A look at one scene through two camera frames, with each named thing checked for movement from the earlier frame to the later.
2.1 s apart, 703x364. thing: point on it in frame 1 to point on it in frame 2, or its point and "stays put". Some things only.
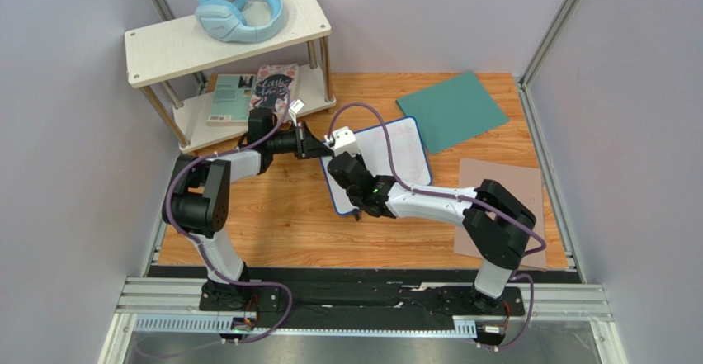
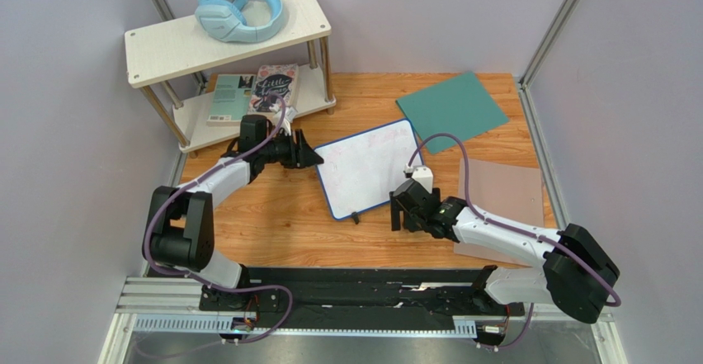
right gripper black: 341,167 to 403,213
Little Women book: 276,87 stays put
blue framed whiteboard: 409,158 stays put
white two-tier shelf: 168,62 stays put
